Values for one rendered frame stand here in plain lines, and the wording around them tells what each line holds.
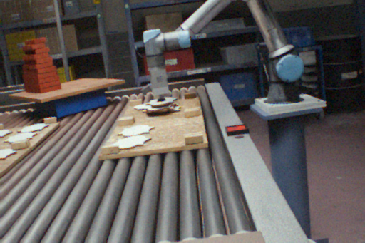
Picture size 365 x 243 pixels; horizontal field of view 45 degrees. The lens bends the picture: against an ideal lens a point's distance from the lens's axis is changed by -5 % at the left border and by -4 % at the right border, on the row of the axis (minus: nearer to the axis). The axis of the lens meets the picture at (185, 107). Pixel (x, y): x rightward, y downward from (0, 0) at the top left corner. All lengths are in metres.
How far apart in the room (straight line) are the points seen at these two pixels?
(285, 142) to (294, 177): 0.18
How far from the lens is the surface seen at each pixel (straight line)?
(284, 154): 2.10
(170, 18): 6.03
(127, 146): 1.48
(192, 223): 0.93
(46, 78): 2.51
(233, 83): 6.14
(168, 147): 1.43
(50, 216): 1.12
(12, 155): 1.69
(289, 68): 1.90
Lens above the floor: 1.32
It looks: 11 degrees down
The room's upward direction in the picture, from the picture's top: 8 degrees counter-clockwise
